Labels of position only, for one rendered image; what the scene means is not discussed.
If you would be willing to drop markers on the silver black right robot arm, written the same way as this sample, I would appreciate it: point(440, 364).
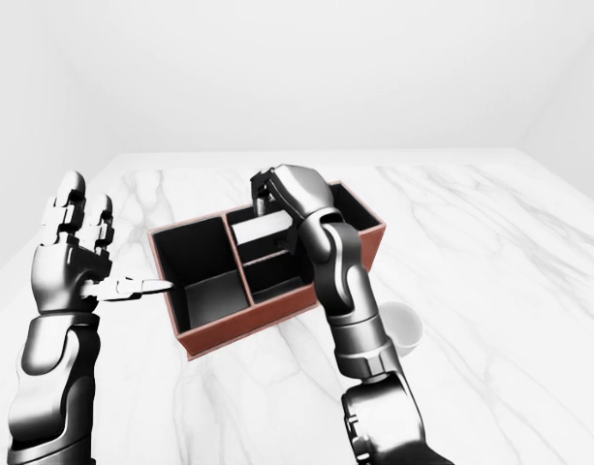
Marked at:
point(359, 334)

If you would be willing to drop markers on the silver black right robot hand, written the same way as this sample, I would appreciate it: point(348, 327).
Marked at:
point(301, 191)

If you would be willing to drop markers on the red-brown desk caddy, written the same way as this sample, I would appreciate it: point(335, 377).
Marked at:
point(258, 271)

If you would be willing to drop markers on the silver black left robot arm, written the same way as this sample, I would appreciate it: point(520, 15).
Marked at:
point(54, 387)

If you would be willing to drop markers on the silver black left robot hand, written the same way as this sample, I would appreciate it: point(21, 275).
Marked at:
point(59, 271)

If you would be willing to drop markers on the white mug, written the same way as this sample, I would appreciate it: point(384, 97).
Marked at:
point(405, 327)

